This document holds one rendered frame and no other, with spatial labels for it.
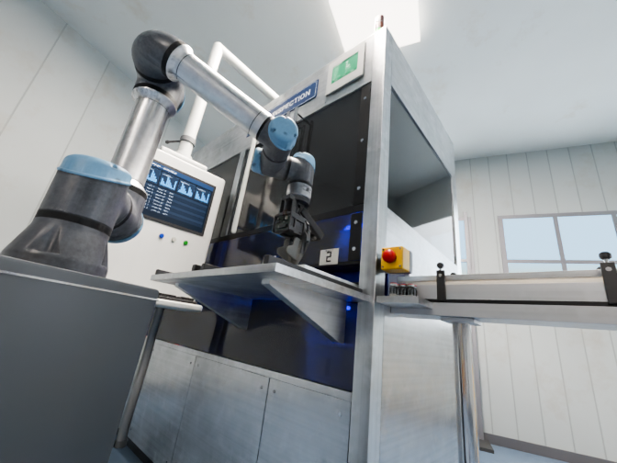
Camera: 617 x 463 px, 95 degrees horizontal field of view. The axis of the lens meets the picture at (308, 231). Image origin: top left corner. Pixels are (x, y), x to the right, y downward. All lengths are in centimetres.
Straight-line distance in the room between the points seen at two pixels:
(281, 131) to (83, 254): 47
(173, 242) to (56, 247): 101
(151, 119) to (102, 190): 31
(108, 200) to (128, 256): 89
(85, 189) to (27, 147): 272
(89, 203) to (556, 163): 437
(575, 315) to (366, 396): 54
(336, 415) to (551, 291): 65
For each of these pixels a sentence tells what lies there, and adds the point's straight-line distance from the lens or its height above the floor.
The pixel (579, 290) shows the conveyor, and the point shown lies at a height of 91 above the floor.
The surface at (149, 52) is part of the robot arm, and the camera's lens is 89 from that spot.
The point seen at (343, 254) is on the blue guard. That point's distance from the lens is 101.
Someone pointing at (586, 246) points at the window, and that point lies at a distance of 405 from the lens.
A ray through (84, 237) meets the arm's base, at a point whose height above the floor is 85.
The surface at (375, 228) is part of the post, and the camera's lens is 98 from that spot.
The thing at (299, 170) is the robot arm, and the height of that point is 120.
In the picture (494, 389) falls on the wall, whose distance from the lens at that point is 368.
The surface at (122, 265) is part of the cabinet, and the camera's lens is 153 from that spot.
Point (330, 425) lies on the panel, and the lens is 100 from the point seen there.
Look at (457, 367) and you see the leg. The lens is 97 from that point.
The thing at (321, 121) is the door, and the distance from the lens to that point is 148.
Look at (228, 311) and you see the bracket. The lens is 124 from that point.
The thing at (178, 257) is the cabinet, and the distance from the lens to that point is 159.
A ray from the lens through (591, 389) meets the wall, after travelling 384.
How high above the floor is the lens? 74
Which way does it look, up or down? 20 degrees up
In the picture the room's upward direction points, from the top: 8 degrees clockwise
